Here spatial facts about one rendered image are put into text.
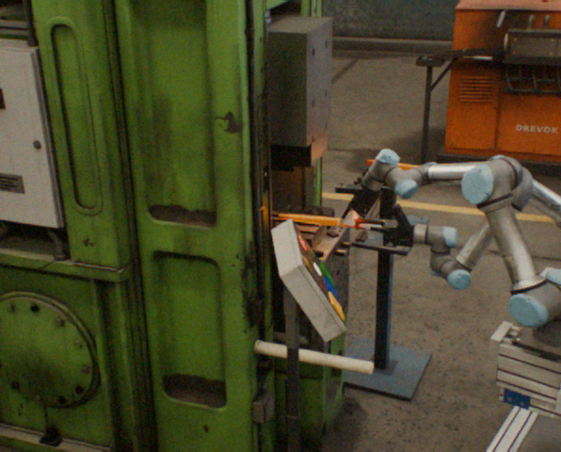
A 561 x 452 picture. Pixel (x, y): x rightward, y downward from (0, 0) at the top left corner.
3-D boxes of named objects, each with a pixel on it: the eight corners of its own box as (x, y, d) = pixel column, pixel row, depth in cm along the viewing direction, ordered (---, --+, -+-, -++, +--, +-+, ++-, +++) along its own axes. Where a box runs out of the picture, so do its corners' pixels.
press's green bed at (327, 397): (345, 400, 368) (347, 314, 349) (322, 452, 337) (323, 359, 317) (236, 378, 386) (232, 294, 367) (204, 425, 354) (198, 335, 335)
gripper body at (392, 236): (380, 246, 301) (412, 250, 297) (380, 225, 297) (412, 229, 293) (385, 237, 307) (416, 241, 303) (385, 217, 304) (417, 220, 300)
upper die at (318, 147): (327, 151, 305) (327, 127, 301) (311, 168, 288) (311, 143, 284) (228, 140, 319) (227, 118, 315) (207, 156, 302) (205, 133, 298)
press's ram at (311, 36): (337, 117, 313) (339, 12, 296) (307, 147, 280) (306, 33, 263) (239, 108, 326) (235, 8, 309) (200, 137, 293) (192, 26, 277)
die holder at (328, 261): (348, 313, 349) (350, 221, 330) (323, 360, 317) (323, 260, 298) (232, 294, 367) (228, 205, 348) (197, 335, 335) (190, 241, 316)
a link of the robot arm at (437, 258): (438, 283, 294) (439, 257, 289) (424, 270, 304) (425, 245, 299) (457, 280, 296) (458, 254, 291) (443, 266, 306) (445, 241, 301)
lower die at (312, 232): (327, 234, 320) (327, 214, 316) (312, 254, 303) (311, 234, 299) (232, 220, 333) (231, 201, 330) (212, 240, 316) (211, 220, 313)
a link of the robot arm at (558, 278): (587, 311, 262) (593, 274, 256) (563, 324, 254) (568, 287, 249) (554, 297, 270) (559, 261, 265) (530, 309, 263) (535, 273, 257)
